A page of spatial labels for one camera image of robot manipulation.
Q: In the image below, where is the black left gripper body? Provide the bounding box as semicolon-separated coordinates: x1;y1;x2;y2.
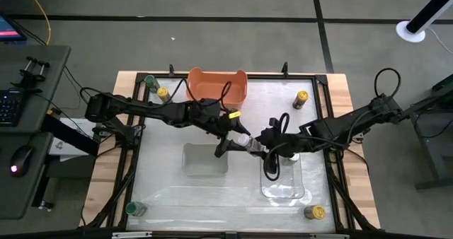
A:
208;106;242;139

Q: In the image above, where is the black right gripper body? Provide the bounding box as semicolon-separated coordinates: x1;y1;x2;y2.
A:
261;128;298;153

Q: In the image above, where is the white-lid seasoning jar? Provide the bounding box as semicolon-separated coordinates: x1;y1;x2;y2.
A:
282;153;300;166
237;134;267;154

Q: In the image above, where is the white plastic bin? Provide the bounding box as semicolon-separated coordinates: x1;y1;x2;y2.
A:
181;142;229;178

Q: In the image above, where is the yellow-lid brown spice jar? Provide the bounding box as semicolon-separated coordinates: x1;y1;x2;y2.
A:
303;204;327;221
156;86;171;103
292;90;310;110

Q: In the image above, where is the green-lid spice jar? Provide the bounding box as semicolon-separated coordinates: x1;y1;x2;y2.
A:
144;74;161;93
125;201;148;218

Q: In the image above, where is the orange plastic bin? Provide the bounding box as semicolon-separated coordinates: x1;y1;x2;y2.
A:
186;66;248;110

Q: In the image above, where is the clear plastic bin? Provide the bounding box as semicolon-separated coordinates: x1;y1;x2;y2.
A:
260;150;306;200

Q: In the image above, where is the white plastic table sheet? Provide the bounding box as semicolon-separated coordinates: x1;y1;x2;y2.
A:
126;76;336;233

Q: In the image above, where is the dark green metal stand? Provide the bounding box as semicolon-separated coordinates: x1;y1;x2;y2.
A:
399;74;453;191

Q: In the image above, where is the black bar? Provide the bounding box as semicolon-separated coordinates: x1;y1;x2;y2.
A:
40;113;101;157

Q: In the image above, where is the white box with logo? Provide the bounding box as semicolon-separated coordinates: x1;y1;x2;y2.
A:
47;117;93;162

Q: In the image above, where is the grey desk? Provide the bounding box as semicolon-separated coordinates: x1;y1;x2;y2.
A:
0;44;71;221

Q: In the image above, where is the black white floor stand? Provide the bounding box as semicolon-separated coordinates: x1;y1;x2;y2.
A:
395;0;453;44

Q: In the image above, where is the black desk clamp holder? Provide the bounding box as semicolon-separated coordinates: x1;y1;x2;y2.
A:
10;56;51;91

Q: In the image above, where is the black computer mouse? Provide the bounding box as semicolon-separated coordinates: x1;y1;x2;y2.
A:
9;144;35;178

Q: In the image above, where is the black keyboard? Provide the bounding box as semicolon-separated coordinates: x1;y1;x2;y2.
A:
0;88;24;127

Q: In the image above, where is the computer monitor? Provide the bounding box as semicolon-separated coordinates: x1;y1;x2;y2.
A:
0;14;28;42

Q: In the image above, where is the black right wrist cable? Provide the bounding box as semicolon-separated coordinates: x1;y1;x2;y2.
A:
262;112;292;182

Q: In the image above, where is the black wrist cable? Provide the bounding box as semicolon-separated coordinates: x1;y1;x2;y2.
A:
262;112;292;182
218;81;233;113

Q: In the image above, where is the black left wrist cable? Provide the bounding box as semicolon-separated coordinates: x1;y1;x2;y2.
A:
218;81;233;113

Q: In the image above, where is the black aluminium table frame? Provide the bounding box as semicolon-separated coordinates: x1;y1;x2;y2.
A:
79;71;382;239

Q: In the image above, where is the silver metal bracket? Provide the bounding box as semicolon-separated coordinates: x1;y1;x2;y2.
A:
310;233;350;239
111;231;153;239

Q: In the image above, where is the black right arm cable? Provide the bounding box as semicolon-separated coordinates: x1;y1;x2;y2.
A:
374;67;402;99

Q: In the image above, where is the white cable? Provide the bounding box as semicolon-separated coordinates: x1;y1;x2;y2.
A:
426;26;453;54

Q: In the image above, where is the yellow cable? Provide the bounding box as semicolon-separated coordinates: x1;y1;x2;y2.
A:
21;0;52;46

